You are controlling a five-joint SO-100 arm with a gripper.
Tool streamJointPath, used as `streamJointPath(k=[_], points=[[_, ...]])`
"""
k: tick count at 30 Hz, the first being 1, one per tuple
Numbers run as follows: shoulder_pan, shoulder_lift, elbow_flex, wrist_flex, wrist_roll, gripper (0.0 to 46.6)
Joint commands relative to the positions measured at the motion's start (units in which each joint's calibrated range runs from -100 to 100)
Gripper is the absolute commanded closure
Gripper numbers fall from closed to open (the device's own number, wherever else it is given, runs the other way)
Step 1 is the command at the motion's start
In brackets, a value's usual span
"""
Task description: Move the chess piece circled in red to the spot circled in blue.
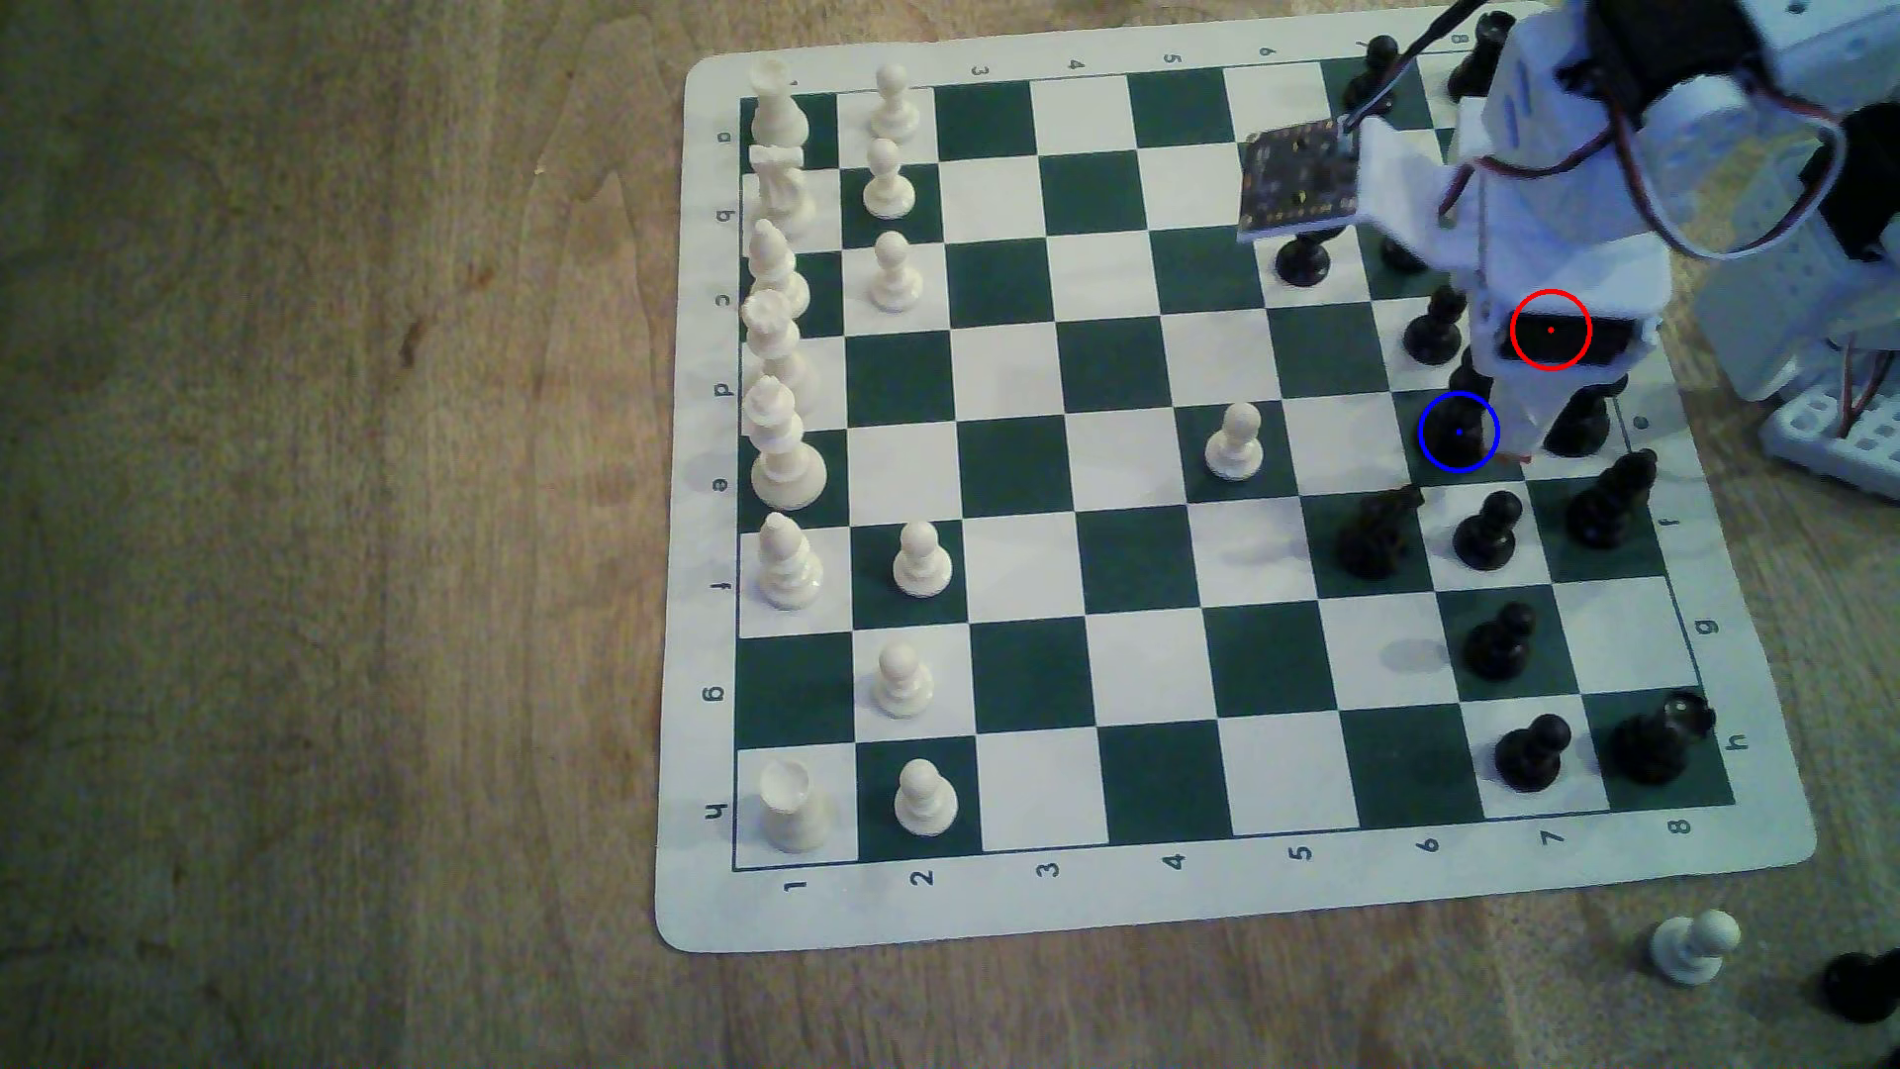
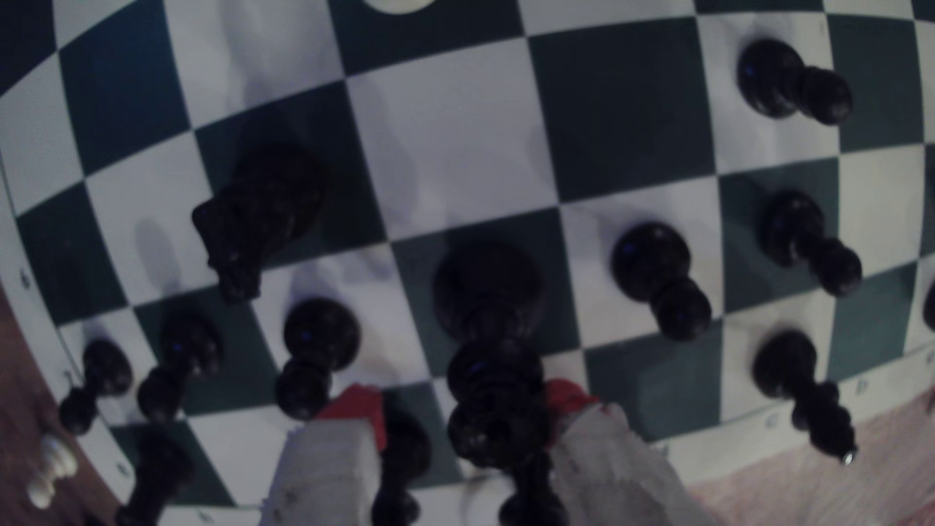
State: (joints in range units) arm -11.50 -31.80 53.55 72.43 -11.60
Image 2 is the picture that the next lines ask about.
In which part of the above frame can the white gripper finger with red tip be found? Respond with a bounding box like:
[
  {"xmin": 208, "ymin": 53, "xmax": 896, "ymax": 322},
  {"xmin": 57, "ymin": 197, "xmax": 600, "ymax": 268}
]
[
  {"xmin": 259, "ymin": 383, "xmax": 388, "ymax": 526},
  {"xmin": 544, "ymin": 378, "xmax": 720, "ymax": 526}
]

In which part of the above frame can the black chess queen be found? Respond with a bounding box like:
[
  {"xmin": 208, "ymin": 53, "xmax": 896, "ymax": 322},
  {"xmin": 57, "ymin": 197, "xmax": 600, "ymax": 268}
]
[{"xmin": 433, "ymin": 243, "xmax": 551, "ymax": 470}]

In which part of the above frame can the black chess bishop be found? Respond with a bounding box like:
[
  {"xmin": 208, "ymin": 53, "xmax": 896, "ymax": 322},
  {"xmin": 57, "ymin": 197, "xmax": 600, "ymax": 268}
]
[
  {"xmin": 751, "ymin": 330, "xmax": 857, "ymax": 466},
  {"xmin": 371, "ymin": 405, "xmax": 433, "ymax": 526}
]

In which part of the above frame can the black chess pawn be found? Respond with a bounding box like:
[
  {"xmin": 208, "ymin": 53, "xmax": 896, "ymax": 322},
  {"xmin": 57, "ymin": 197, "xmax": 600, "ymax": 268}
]
[
  {"xmin": 736, "ymin": 38, "xmax": 854, "ymax": 127},
  {"xmin": 611, "ymin": 221, "xmax": 714, "ymax": 343},
  {"xmin": 57, "ymin": 338, "xmax": 134, "ymax": 437},
  {"xmin": 275, "ymin": 297, "xmax": 362, "ymax": 422},
  {"xmin": 758, "ymin": 188, "xmax": 864, "ymax": 298},
  {"xmin": 136, "ymin": 313, "xmax": 225, "ymax": 426}
]

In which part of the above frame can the white chess piece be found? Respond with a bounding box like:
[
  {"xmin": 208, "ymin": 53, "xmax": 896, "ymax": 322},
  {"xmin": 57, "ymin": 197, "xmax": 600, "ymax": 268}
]
[
  {"xmin": 26, "ymin": 433, "xmax": 79, "ymax": 511},
  {"xmin": 361, "ymin": 0, "xmax": 439, "ymax": 16}
]

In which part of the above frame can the black chess knight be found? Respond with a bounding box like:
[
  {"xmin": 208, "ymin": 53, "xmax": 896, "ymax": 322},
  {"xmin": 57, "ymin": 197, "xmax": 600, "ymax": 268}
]
[{"xmin": 191, "ymin": 145, "xmax": 324, "ymax": 305}]

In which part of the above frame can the green white chess board mat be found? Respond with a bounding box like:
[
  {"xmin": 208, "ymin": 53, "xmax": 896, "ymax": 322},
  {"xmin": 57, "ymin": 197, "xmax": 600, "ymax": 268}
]
[{"xmin": 0, "ymin": 0, "xmax": 935, "ymax": 526}]

